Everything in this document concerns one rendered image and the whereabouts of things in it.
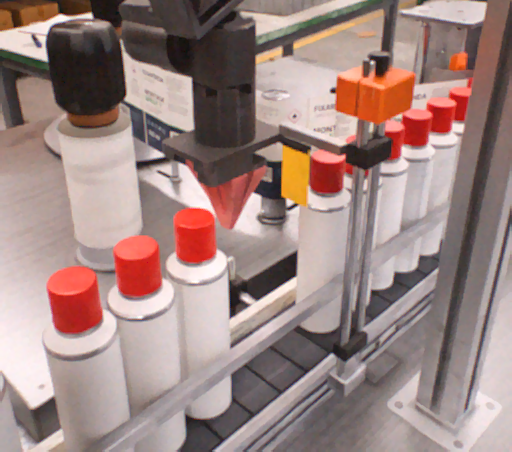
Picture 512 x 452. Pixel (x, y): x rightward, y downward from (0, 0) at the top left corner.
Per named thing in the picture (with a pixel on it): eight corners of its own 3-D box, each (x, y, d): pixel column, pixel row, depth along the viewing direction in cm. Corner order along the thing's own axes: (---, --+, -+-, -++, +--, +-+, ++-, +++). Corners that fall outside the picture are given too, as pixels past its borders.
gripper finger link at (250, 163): (168, 232, 60) (161, 145, 55) (221, 207, 64) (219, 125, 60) (214, 260, 56) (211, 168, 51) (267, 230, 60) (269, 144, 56)
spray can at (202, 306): (207, 372, 61) (197, 194, 51) (243, 400, 58) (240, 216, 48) (166, 401, 58) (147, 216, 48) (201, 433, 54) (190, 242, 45)
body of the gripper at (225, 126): (161, 159, 56) (154, 81, 52) (240, 129, 62) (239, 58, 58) (208, 182, 52) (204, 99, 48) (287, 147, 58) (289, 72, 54)
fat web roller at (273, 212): (272, 205, 90) (274, 85, 81) (295, 216, 88) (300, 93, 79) (251, 216, 88) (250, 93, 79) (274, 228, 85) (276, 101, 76)
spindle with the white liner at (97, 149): (121, 226, 85) (93, 9, 71) (160, 251, 80) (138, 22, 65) (64, 251, 80) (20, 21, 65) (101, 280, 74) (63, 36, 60)
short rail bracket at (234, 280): (232, 328, 74) (231, 246, 68) (249, 339, 72) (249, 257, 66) (213, 341, 72) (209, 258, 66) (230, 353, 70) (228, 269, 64)
